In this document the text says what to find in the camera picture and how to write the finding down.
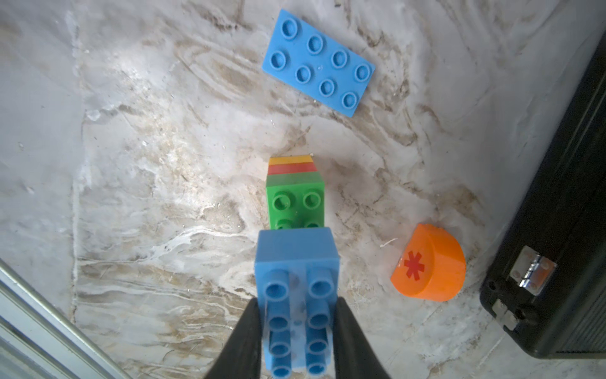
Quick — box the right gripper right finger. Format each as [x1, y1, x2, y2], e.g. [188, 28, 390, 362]
[333, 297, 391, 379]

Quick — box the green lego brick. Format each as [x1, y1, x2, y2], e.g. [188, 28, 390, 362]
[266, 171, 325, 230]

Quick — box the black carrying case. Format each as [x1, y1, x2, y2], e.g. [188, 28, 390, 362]
[480, 42, 605, 359]

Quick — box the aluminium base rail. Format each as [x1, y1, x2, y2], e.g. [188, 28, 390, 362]
[1, 262, 129, 378]

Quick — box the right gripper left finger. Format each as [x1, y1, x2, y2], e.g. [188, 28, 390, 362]
[205, 298, 262, 379]

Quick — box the orange rounded lego piece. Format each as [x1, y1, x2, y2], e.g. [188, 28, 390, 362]
[391, 224, 466, 302]

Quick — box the blue lego brick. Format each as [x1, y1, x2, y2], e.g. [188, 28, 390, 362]
[254, 227, 339, 378]
[262, 9, 376, 117]

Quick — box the red lego brick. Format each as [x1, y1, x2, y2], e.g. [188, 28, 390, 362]
[268, 162, 317, 175]

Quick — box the yellow lego brick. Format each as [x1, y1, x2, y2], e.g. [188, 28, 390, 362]
[269, 155, 313, 166]

